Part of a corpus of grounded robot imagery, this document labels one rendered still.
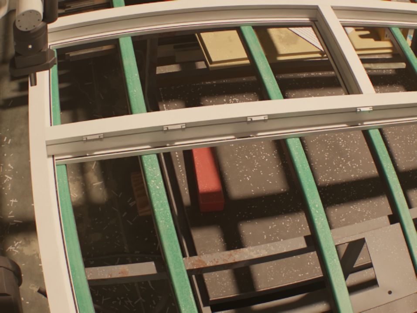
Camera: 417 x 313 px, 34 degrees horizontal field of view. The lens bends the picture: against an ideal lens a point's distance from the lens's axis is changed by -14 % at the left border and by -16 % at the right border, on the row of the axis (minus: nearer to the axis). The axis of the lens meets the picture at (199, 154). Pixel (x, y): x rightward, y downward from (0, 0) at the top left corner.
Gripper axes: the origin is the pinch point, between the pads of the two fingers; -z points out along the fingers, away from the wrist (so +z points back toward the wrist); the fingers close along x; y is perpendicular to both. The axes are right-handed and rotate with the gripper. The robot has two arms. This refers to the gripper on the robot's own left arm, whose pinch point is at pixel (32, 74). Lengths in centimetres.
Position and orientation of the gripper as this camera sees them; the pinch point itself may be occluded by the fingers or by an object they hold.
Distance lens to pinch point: 168.6
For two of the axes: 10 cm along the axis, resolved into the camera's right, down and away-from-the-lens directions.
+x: 9.8, -1.1, 1.7
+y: -1.9, -7.7, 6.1
